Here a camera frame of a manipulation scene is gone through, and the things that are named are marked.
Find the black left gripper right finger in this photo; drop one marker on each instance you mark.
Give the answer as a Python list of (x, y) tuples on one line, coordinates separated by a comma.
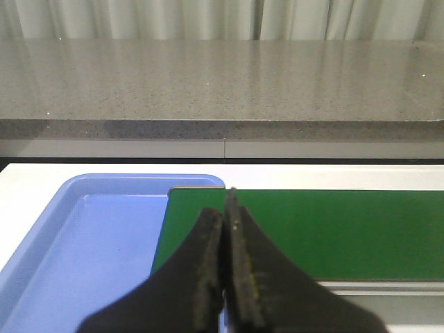
[(266, 292)]

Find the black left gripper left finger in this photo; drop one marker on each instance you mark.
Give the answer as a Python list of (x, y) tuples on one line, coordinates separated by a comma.
[(183, 295)]

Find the green conveyor belt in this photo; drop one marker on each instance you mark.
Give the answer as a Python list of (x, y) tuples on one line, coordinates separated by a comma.
[(353, 234)]

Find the blue plastic tray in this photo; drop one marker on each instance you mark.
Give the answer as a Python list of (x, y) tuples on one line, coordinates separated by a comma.
[(94, 242)]

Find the grey stone counter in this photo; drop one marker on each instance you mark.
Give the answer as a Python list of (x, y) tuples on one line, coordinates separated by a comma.
[(216, 99)]

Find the white pleated curtain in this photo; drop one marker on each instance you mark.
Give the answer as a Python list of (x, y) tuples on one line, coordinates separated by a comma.
[(223, 20)]

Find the aluminium conveyor frame rail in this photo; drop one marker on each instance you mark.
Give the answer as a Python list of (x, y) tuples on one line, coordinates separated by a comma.
[(384, 288)]

